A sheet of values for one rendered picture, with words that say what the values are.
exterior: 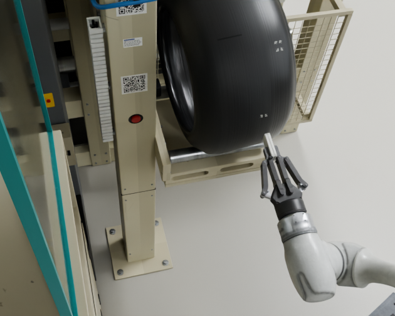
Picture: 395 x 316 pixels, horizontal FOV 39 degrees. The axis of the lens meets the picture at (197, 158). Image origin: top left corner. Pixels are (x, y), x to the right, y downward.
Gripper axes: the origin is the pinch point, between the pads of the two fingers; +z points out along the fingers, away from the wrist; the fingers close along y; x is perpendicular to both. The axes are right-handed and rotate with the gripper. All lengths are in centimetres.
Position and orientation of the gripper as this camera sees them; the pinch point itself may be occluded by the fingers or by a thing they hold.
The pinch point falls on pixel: (269, 147)
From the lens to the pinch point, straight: 149.4
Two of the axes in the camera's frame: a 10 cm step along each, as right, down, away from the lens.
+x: -1.0, 4.5, 8.9
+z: -2.4, -8.8, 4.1
